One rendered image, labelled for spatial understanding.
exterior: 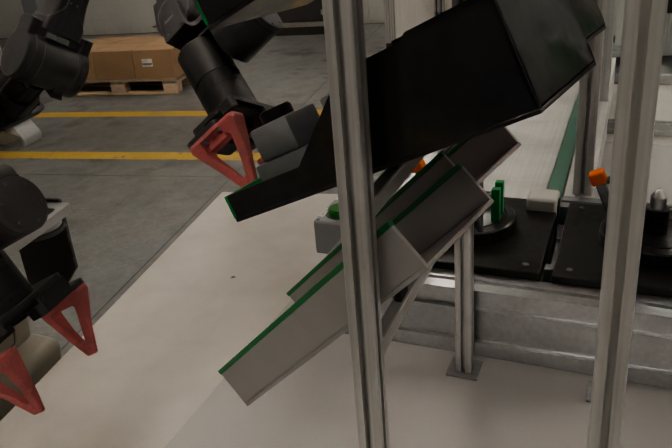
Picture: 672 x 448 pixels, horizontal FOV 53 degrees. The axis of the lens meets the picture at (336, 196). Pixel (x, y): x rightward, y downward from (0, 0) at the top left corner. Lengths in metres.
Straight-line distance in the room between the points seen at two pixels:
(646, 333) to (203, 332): 0.60
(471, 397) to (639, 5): 0.60
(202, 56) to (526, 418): 0.56
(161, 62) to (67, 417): 5.55
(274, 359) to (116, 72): 6.06
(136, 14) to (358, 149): 10.02
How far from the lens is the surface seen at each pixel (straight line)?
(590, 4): 0.67
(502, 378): 0.92
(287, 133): 0.57
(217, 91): 0.77
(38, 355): 1.23
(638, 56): 0.40
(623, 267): 0.45
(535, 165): 1.44
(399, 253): 0.49
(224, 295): 1.14
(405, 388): 0.90
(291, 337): 0.60
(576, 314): 0.89
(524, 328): 0.92
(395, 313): 0.57
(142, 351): 1.04
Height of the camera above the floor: 1.42
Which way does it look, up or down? 23 degrees down
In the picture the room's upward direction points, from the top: 5 degrees counter-clockwise
